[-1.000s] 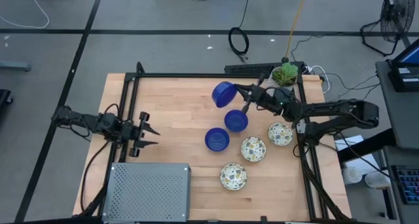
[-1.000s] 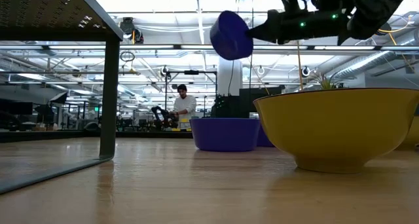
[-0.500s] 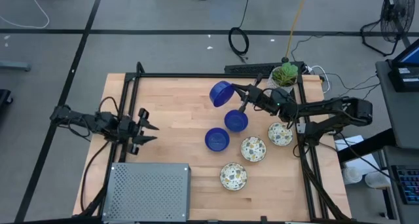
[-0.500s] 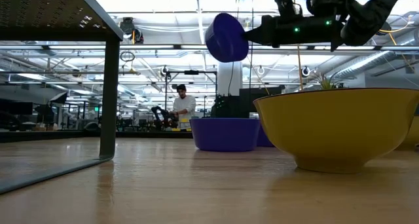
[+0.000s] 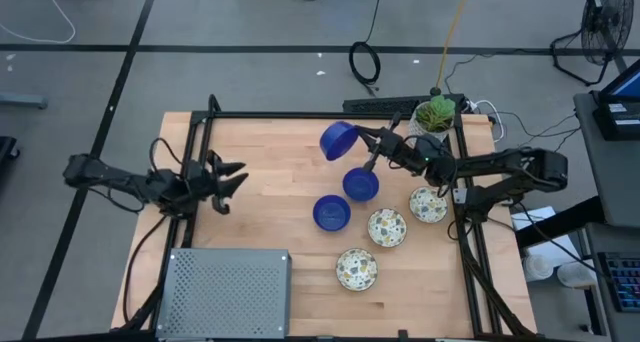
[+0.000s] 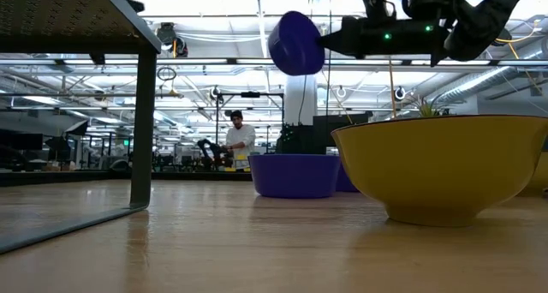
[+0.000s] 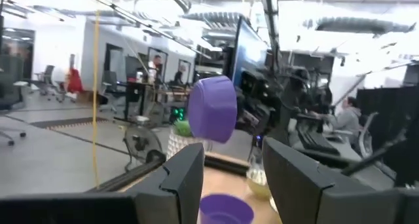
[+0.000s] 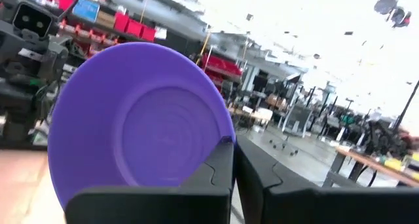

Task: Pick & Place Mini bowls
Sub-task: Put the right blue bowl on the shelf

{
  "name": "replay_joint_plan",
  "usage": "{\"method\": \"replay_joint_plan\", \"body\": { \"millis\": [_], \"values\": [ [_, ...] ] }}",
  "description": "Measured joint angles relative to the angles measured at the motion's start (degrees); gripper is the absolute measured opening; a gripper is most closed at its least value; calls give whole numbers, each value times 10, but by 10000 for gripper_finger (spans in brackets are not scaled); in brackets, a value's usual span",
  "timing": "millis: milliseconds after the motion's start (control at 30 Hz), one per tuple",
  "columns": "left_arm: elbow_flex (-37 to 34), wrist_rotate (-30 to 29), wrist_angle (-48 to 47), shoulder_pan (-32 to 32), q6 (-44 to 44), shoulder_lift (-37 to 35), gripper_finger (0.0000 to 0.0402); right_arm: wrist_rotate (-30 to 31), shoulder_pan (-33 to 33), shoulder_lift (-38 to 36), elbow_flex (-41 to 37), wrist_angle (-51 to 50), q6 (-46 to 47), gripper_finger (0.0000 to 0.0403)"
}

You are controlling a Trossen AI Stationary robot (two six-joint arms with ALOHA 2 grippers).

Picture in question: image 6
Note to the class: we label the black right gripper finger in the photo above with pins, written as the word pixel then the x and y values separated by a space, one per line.
pixel 340 39

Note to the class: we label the blue plastic mini bowl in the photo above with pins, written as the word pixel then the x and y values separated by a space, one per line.
pixel 294 175
pixel 346 182
pixel 293 44

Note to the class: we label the yellow terrazzo mini bowl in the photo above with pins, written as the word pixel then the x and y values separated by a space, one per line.
pixel 441 169
pixel 540 173

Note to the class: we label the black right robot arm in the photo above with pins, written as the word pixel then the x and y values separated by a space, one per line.
pixel 479 23

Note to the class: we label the black background robot arm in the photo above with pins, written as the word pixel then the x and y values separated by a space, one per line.
pixel 212 153

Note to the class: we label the white building column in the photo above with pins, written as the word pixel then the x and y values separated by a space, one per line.
pixel 299 100

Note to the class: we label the green plant in patterned pot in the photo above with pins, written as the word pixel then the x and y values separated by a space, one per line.
pixel 426 109

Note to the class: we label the black monitor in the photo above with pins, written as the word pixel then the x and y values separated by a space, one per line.
pixel 340 130

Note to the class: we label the black equipment box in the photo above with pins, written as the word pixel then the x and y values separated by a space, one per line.
pixel 295 141

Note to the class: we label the person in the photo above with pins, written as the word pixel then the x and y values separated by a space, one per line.
pixel 240 141

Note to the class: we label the grey perforated metal shelf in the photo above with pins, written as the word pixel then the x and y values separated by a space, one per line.
pixel 64 19

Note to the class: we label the black background gantry frame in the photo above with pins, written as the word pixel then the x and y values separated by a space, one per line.
pixel 250 94

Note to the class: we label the black aluminium table frame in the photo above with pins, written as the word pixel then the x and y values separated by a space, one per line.
pixel 64 177

